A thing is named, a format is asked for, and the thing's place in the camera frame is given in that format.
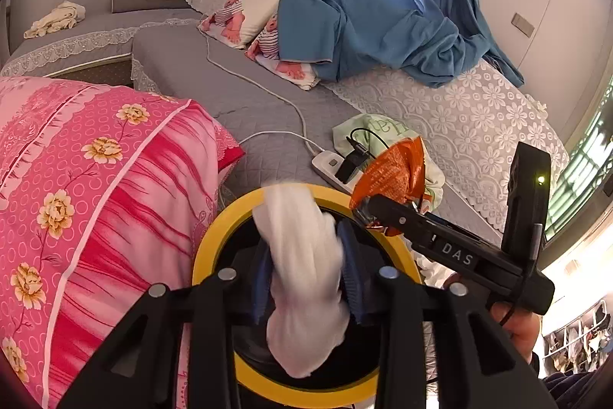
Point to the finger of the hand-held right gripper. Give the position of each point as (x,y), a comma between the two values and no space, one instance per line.
(390,212)

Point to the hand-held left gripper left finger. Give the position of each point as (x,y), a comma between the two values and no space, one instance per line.
(262,284)

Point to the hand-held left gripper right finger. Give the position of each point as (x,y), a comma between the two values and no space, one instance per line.
(353,270)

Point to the orange snack wrapper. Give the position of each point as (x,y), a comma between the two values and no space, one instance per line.
(388,174)

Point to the white sock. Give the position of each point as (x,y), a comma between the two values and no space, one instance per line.
(297,246)

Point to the black bin with yellow rim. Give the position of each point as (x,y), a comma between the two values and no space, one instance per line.
(225,217)

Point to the person's right hand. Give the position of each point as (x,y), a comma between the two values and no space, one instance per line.
(519,330)

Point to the window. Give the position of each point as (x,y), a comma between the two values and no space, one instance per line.
(584,169)

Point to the white power strip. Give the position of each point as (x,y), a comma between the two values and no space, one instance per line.
(325,162)

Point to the white lace cover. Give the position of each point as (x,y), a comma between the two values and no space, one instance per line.
(479,116)

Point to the clothes rack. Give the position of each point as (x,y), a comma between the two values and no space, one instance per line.
(574,337)

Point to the pink floral quilt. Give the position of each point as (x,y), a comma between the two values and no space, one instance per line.
(96,198)

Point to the baby print pillow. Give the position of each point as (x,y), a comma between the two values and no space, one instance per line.
(277,54)
(239,18)

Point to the grey quilted sofa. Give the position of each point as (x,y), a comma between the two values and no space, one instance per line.
(191,69)

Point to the grey pillow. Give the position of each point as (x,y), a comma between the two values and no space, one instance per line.
(129,2)

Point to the cream crumpled cloth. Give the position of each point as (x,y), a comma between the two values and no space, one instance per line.
(55,18)

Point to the wall switch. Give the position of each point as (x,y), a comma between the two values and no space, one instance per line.
(523,24)

